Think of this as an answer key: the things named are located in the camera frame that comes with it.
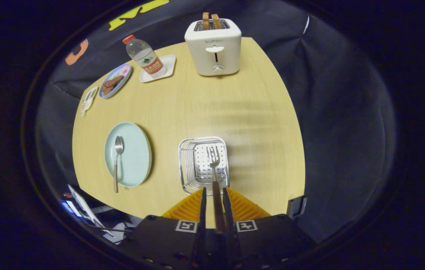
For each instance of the black backdrop cloth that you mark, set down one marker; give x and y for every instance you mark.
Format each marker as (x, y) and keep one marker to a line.
(329, 112)

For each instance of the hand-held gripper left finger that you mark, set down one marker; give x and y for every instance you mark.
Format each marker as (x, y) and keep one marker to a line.
(202, 225)

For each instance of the white square coaster tray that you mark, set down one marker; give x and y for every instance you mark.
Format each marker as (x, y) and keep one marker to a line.
(169, 63)

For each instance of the white toaster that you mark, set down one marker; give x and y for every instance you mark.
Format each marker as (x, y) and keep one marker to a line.
(212, 41)

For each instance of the blue plate with sausages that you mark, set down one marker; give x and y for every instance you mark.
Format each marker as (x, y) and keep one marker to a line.
(113, 84)

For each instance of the brown toast slice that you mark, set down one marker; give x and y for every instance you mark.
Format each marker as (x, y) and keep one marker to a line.
(206, 20)
(216, 21)

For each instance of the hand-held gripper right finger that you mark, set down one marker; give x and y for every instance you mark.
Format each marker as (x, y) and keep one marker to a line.
(228, 225)

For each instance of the black table edge clamp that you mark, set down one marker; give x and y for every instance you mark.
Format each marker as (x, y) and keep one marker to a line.
(296, 207)

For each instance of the clear red-capped water bottle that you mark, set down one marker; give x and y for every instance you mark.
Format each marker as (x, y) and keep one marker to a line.
(145, 56)

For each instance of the white flat object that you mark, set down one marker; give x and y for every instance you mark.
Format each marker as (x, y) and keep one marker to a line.
(85, 206)

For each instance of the light green plate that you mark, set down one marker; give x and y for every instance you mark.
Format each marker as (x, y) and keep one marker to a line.
(135, 153)

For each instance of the white divided condiment dish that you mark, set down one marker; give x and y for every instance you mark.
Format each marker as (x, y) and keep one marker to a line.
(89, 99)

